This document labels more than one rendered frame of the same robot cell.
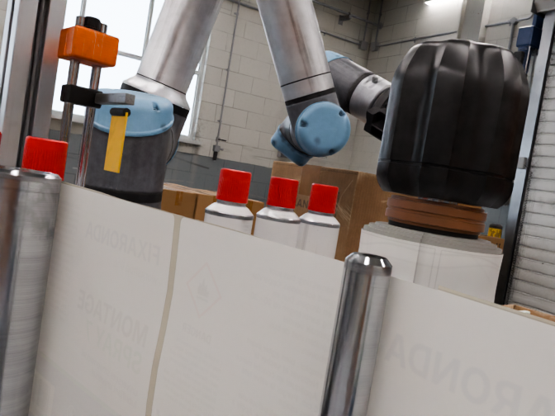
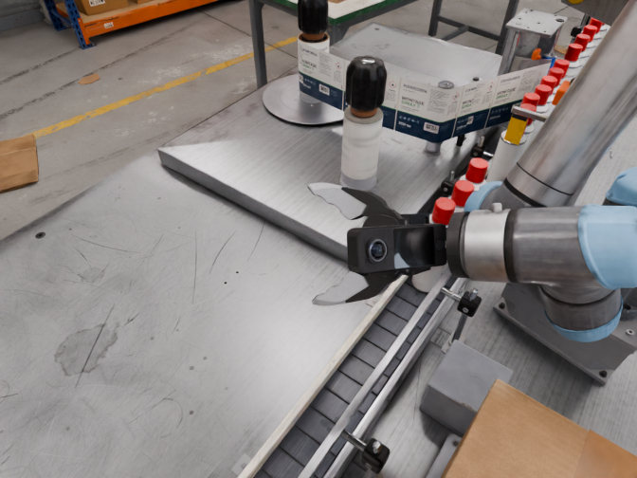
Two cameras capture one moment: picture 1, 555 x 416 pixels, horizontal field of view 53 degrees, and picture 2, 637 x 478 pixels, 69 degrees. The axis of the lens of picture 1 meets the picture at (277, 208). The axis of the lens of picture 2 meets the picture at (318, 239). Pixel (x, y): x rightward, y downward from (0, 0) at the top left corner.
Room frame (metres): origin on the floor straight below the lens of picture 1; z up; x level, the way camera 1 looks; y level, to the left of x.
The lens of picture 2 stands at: (1.18, -0.37, 1.58)
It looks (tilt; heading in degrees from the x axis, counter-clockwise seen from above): 46 degrees down; 168
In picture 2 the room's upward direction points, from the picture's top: straight up
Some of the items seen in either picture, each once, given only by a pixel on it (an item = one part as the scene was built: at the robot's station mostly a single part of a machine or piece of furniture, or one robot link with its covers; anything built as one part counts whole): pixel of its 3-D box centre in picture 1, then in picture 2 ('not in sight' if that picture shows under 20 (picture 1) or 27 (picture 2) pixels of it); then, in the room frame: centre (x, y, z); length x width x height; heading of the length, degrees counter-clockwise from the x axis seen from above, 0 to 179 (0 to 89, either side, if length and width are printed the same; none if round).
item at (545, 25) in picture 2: not in sight; (536, 22); (0.14, 0.40, 1.14); 0.14 x 0.11 x 0.01; 132
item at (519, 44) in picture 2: not in sight; (522, 72); (0.14, 0.40, 1.01); 0.14 x 0.13 x 0.26; 132
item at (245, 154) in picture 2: not in sight; (347, 130); (0.08, -0.06, 0.86); 0.80 x 0.67 x 0.05; 132
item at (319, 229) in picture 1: (311, 267); (434, 247); (0.67, -0.05, 0.98); 0.05 x 0.05 x 0.20
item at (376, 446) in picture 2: not in sight; (358, 458); (0.97, -0.27, 0.91); 0.07 x 0.03 x 0.16; 42
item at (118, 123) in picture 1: (116, 139); (516, 129); (0.51, 0.16, 1.09); 0.03 x 0.01 x 0.06; 42
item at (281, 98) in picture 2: not in sight; (314, 98); (-0.07, -0.12, 0.89); 0.31 x 0.31 x 0.01
